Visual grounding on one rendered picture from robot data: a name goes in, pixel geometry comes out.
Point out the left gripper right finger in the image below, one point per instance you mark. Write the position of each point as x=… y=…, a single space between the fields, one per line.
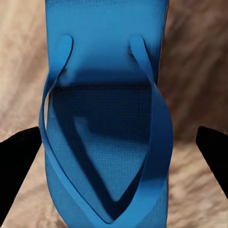
x=213 y=145

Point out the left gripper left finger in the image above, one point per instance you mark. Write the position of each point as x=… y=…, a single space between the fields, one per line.
x=17 y=154

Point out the sandal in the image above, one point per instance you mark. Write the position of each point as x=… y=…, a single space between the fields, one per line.
x=109 y=136

